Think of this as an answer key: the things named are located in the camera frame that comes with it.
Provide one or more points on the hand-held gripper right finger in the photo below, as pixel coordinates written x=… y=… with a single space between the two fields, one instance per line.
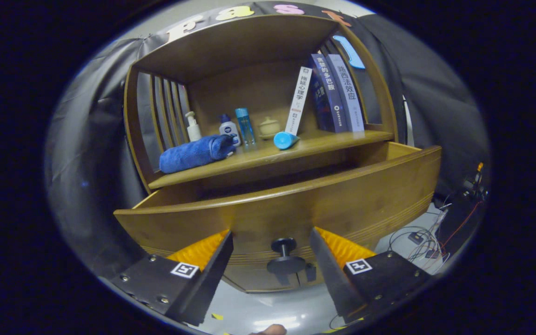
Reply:
x=331 y=279

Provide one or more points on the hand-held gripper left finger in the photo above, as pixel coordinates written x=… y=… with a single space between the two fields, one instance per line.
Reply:
x=212 y=279

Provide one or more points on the wooden drawer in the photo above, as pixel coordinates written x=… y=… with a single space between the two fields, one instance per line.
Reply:
x=296 y=204

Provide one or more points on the blue squeeze tube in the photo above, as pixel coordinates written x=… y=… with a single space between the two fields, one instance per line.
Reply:
x=284 y=140

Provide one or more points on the wooden cabinet door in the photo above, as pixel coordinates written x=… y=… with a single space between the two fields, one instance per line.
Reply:
x=301 y=284
x=254 y=283

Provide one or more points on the wooden countertop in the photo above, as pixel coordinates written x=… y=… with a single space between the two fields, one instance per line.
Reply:
x=268 y=153

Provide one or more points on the wooden cabinet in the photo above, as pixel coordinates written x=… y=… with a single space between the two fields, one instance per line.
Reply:
x=249 y=88

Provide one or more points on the yellow tape piece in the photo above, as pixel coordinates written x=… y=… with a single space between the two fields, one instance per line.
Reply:
x=217 y=316

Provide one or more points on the folded blue towel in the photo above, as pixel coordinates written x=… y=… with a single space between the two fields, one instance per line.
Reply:
x=193 y=154

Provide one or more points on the white pump bottle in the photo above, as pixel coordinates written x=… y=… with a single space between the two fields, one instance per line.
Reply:
x=194 y=132

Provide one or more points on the white bottle with blue cap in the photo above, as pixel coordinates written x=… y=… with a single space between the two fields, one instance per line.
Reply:
x=228 y=130

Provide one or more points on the clear blue bottle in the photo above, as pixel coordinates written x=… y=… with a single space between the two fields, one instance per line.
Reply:
x=245 y=126

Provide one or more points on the beige lidded teacup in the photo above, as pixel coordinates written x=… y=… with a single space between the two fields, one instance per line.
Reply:
x=269 y=128

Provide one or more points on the black device with orange tip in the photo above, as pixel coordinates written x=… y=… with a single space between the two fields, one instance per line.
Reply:
x=475 y=184

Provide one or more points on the dark blue book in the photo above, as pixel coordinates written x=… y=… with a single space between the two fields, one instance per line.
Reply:
x=331 y=97

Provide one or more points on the white book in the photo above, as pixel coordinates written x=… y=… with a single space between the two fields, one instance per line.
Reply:
x=298 y=100

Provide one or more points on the pale blue book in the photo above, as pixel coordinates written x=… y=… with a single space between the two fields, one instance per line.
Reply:
x=348 y=93

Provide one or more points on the black backdrop cloth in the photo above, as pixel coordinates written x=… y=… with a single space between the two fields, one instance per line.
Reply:
x=86 y=139

